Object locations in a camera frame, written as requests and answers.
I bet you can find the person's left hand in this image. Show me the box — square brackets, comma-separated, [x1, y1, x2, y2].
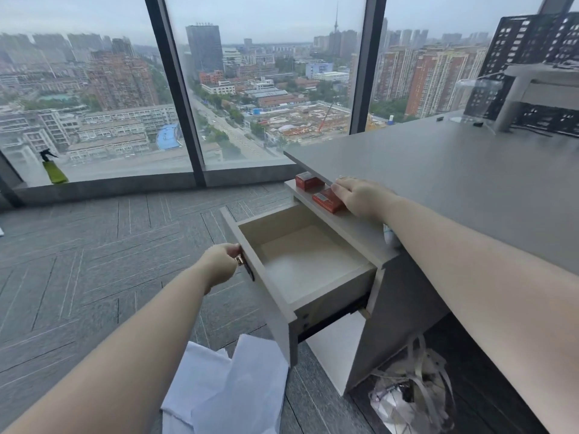
[198, 242, 243, 295]

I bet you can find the person's right hand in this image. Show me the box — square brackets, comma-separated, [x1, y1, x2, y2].
[333, 176, 400, 222]

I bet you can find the red small box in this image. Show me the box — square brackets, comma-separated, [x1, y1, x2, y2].
[295, 171, 324, 191]
[312, 189, 348, 215]

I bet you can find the grey drawer with gold knob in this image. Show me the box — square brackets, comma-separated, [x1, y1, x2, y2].
[220, 201, 385, 367]

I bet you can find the person's right forearm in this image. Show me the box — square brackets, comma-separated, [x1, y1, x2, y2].
[380, 196, 579, 423]

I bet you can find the person's left forearm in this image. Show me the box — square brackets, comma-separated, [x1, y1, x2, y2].
[0, 261, 211, 434]

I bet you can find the grey drawer cabinet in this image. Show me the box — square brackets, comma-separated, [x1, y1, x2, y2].
[284, 178, 451, 396]

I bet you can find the white crumpled paper sheet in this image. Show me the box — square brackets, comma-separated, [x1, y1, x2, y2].
[160, 334, 290, 434]

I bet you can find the clear acrylic box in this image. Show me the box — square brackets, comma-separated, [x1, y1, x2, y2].
[450, 78, 505, 127]

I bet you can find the green spray bottle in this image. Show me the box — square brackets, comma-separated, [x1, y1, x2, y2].
[38, 148, 69, 185]

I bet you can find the white monitor stand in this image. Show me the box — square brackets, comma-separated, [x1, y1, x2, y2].
[492, 63, 579, 134]

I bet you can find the plastic bag of paper scraps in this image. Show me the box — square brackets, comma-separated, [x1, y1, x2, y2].
[368, 333, 457, 434]

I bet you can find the black perforated metal rack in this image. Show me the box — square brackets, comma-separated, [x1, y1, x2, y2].
[463, 12, 579, 139]

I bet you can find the dark window frame post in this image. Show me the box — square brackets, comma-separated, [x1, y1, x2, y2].
[143, 0, 210, 187]
[350, 0, 388, 136]

